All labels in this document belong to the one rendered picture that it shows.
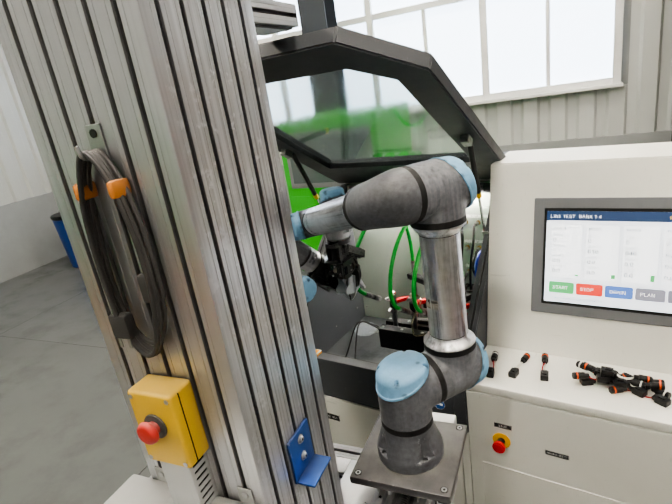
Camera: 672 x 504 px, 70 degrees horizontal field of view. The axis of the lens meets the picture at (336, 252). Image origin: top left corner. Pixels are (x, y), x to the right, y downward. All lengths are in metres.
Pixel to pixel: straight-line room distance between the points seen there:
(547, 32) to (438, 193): 4.58
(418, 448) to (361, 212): 0.53
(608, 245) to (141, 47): 1.29
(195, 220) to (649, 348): 1.30
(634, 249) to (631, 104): 4.09
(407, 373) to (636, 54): 4.80
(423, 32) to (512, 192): 4.15
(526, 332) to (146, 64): 1.34
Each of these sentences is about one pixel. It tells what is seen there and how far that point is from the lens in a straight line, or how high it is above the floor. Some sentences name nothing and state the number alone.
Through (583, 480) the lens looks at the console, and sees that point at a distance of 1.61.
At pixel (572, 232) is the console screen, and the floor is 1.35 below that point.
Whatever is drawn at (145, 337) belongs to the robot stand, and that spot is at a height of 1.54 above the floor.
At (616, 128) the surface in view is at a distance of 5.55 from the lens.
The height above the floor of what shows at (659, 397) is 1.00.
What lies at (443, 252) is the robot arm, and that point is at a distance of 1.00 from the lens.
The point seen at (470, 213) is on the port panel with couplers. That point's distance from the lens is 1.86.
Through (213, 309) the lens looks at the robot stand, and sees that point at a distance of 0.69.
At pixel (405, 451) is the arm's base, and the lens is 1.13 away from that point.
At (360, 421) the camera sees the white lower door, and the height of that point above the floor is 0.72.
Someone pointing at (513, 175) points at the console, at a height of 1.51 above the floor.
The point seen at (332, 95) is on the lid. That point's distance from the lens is 1.32.
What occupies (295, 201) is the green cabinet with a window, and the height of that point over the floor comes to 0.84.
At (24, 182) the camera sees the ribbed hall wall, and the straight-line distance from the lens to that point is 8.40.
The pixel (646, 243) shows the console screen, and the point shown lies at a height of 1.33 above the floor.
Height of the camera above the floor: 1.85
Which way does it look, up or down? 19 degrees down
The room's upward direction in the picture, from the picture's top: 9 degrees counter-clockwise
